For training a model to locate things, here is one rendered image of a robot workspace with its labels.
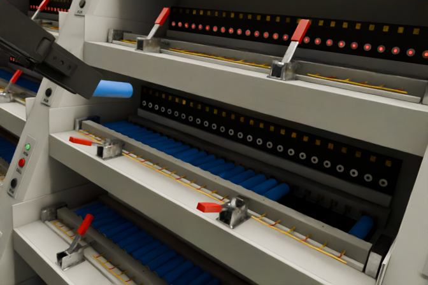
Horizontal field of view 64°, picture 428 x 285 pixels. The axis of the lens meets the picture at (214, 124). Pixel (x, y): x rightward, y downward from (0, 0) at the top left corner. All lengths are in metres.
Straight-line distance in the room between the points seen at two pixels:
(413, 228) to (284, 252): 0.14
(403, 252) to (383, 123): 0.13
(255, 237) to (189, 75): 0.25
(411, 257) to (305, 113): 0.18
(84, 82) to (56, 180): 0.44
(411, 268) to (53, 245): 0.57
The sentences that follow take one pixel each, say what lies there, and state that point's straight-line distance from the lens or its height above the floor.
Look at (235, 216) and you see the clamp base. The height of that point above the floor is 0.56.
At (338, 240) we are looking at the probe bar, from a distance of 0.43.
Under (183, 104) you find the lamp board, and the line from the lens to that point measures 0.70.
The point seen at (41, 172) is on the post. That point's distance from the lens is 0.76.
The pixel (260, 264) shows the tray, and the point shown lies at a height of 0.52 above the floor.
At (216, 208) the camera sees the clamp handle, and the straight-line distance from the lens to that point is 0.40.
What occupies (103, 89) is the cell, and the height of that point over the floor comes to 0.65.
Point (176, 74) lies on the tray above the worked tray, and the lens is 0.54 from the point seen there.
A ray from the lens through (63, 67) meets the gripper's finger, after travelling 0.34.
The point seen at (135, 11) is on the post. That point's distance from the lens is 0.81.
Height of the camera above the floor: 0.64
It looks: 2 degrees up
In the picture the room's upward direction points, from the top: 20 degrees clockwise
